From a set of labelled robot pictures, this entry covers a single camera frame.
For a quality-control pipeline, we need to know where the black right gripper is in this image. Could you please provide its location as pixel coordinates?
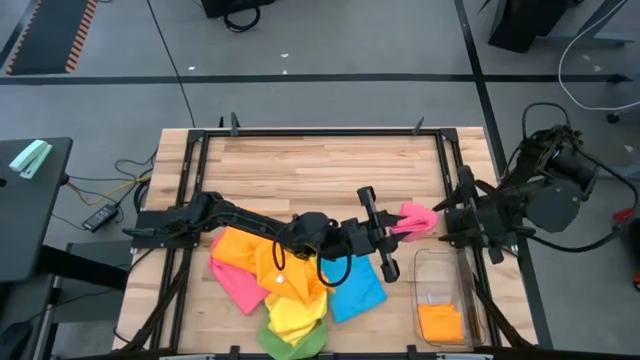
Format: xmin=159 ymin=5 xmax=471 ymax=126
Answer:
xmin=432 ymin=164 xmax=521 ymax=265

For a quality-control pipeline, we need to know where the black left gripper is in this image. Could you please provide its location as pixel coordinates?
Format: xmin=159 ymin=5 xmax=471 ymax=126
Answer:
xmin=344 ymin=185 xmax=409 ymax=284

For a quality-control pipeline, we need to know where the pink microfiber towel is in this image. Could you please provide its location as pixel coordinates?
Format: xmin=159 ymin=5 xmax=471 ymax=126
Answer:
xmin=389 ymin=201 xmax=440 ymax=244
xmin=208 ymin=234 xmax=272 ymax=317

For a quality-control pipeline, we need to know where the clear plastic bin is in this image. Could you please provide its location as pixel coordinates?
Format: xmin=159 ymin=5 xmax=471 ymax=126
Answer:
xmin=408 ymin=246 xmax=484 ymax=352

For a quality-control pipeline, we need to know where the blue microfiber towel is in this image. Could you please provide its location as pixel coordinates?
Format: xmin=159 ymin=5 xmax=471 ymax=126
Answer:
xmin=319 ymin=253 xmax=389 ymax=324

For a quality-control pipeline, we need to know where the orange microfiber towel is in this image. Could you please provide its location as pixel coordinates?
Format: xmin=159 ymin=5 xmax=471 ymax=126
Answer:
xmin=254 ymin=239 xmax=336 ymax=306
xmin=417 ymin=302 xmax=465 ymax=346
xmin=212 ymin=227 xmax=284 ymax=274

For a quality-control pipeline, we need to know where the yellow microfiber towel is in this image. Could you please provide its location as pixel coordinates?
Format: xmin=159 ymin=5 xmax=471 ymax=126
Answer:
xmin=264 ymin=254 xmax=329 ymax=348

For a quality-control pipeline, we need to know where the green microfiber towel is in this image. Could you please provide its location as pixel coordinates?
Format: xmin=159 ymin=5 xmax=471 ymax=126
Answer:
xmin=257 ymin=312 xmax=329 ymax=360

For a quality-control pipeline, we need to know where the red cart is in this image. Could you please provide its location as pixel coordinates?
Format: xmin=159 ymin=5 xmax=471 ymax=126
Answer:
xmin=613 ymin=203 xmax=640 ymax=293

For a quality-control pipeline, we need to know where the grey desk foot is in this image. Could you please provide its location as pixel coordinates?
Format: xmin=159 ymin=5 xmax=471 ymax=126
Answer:
xmin=594 ymin=163 xmax=640 ymax=181

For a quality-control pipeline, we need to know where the black cabinet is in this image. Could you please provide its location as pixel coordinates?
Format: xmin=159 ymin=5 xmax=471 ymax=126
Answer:
xmin=488 ymin=0 xmax=569 ymax=55

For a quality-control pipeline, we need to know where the black equipment base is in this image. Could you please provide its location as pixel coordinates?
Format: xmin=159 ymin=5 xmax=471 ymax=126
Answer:
xmin=201 ymin=0 xmax=277 ymax=20

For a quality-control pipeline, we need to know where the black desk foot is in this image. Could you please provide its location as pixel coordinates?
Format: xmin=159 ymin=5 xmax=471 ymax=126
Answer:
xmin=37 ymin=243 xmax=134 ymax=292

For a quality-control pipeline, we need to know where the black side desk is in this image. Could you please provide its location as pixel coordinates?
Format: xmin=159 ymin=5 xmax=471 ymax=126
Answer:
xmin=0 ymin=137 xmax=74 ymax=284

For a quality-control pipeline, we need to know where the mint green stapler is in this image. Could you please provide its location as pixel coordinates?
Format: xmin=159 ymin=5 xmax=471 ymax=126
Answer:
xmin=8 ymin=139 xmax=54 ymax=180

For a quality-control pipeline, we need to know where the black orange-striped floor mat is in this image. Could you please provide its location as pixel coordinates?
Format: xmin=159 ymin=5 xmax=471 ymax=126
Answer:
xmin=6 ymin=0 xmax=99 ymax=77

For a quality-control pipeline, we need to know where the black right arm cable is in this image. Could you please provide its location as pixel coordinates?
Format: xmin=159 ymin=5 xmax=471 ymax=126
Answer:
xmin=519 ymin=102 xmax=640 ymax=254

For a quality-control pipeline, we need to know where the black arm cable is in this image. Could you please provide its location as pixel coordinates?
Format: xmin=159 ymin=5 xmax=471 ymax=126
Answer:
xmin=519 ymin=102 xmax=640 ymax=254
xmin=271 ymin=232 xmax=354 ymax=289

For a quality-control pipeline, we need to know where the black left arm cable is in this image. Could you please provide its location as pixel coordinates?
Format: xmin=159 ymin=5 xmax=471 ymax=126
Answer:
xmin=271 ymin=232 xmax=354 ymax=289

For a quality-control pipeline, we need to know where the white floor cable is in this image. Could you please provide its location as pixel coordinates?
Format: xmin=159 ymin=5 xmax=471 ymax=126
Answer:
xmin=557 ymin=0 xmax=640 ymax=113

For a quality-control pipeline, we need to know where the grey desk frame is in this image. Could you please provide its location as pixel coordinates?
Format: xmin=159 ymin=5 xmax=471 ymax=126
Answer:
xmin=544 ymin=0 xmax=636 ymax=49

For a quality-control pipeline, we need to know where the black coiled cable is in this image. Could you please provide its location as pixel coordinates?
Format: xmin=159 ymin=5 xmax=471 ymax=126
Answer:
xmin=222 ymin=5 xmax=262 ymax=34

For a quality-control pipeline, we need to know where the long black floor cable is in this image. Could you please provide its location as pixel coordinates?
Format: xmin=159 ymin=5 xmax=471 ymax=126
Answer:
xmin=145 ymin=0 xmax=197 ymax=129

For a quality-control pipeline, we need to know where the thin black cable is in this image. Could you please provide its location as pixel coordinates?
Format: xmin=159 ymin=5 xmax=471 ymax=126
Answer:
xmin=67 ymin=173 xmax=151 ymax=184

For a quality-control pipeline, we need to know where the yellow cable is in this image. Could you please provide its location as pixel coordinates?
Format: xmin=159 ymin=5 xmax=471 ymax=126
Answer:
xmin=67 ymin=174 xmax=153 ymax=208

